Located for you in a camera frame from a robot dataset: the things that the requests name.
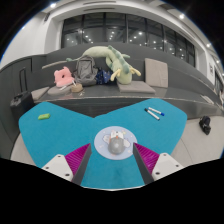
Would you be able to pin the small green eraser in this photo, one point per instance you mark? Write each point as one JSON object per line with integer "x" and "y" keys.
{"x": 44, "y": 116}

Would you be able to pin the grey flat seat cushion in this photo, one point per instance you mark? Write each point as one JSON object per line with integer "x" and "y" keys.
{"x": 40, "y": 93}
{"x": 58, "y": 90}
{"x": 136, "y": 87}

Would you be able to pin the green dragon plush toy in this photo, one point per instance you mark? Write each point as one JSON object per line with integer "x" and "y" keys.
{"x": 120, "y": 68}

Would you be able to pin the pink plush cushion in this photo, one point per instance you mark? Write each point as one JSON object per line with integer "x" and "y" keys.
{"x": 63, "y": 77}

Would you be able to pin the grey computer mouse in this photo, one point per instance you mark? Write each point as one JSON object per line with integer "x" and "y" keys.
{"x": 116, "y": 145}

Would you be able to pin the grey backpack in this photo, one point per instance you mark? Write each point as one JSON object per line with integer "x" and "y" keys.
{"x": 86, "y": 70}

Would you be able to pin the small beige pouch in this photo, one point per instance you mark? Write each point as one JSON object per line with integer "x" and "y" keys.
{"x": 76, "y": 88}

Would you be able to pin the round light blue mouse pad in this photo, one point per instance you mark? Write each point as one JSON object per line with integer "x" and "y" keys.
{"x": 100, "y": 143}

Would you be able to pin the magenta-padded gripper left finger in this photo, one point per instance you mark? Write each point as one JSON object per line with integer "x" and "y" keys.
{"x": 77, "y": 159}

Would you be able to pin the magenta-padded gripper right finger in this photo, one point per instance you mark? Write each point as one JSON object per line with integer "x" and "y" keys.
{"x": 148, "y": 160}

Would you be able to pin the dark blue patterned bag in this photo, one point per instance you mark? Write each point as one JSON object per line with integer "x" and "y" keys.
{"x": 104, "y": 76}

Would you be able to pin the white marker with black cap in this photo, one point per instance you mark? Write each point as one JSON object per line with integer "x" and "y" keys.
{"x": 152, "y": 114}

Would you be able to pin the grey upright back cushion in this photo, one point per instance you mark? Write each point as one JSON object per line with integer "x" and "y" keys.
{"x": 156, "y": 72}

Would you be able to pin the dark glass window wall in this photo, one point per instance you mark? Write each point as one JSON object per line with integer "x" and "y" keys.
{"x": 96, "y": 31}

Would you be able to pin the small black bag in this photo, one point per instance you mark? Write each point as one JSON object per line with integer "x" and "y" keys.
{"x": 205, "y": 125}

